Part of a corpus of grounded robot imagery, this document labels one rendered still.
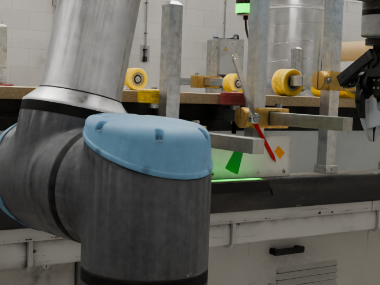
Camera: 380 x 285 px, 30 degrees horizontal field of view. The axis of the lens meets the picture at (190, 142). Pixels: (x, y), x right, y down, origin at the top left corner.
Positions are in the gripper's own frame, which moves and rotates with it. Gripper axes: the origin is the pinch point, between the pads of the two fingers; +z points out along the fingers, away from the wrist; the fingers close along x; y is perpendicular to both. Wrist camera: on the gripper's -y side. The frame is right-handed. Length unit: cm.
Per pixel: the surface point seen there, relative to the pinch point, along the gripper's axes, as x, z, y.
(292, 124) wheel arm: -1.5, -1.0, -22.7
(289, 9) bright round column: 259, -75, -325
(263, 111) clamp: -3.3, -3.7, -31.4
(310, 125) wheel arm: -1.5, -1.0, -16.5
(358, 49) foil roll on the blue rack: 541, -67, -518
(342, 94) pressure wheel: 47, -9, -55
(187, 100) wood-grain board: -13, -5, -52
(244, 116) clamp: -8.5, -2.2, -32.2
